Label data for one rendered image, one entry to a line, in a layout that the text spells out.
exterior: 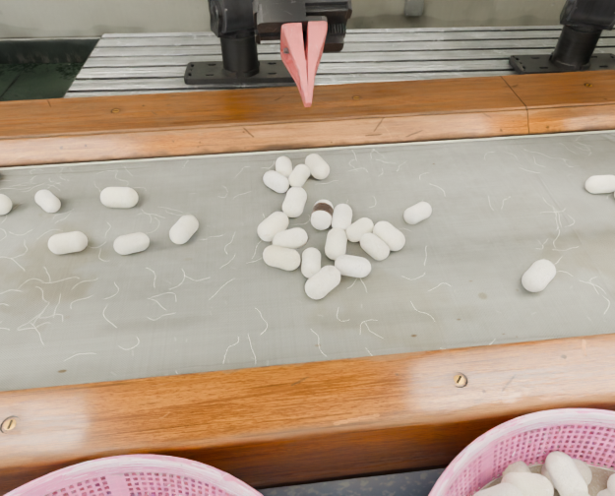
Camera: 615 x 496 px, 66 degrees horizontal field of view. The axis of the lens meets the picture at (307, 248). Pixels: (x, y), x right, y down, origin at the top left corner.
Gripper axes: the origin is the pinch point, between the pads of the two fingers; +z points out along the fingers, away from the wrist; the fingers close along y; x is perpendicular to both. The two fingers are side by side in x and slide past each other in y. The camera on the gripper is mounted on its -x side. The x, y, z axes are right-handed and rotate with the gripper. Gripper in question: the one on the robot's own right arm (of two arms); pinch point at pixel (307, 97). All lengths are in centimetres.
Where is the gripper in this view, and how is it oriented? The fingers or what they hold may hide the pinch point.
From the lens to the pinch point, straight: 53.2
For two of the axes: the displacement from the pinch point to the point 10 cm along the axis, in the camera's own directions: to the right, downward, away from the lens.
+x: -0.7, 0.7, 10.0
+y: 9.9, -0.8, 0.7
